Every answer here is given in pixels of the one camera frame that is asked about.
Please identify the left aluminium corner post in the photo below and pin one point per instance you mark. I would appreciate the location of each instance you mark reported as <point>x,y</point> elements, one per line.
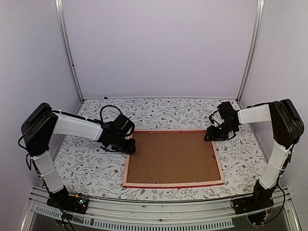
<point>67,49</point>

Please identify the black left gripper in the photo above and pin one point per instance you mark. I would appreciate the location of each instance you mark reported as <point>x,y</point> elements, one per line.
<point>129,150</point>

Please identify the brown backing board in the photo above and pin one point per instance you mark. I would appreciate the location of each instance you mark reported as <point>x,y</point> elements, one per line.
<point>173,156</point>

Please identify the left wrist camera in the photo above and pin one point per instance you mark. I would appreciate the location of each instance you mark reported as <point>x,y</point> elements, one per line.
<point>130,130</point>

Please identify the red wooden picture frame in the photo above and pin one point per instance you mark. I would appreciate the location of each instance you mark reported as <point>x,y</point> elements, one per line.
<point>126,168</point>

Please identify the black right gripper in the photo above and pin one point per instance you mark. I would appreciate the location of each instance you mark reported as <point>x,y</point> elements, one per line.
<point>212,135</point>

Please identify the floral patterned table mat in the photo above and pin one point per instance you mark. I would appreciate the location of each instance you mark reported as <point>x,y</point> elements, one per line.
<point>86,168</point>

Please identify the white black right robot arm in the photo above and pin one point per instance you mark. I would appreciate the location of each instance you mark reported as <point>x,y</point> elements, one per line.
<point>286,125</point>

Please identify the aluminium corner post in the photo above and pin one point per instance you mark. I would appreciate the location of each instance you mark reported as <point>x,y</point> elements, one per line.
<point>67,49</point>
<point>252,49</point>

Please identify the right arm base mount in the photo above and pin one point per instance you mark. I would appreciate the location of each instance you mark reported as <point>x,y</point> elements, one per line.
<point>260,199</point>

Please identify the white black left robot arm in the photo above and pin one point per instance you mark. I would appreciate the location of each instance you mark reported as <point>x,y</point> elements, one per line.
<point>46,122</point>

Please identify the aluminium front rail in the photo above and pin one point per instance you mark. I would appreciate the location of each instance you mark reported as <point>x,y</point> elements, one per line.
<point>120,215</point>

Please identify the right aluminium corner post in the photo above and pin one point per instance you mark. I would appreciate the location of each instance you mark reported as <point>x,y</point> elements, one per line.
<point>252,49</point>

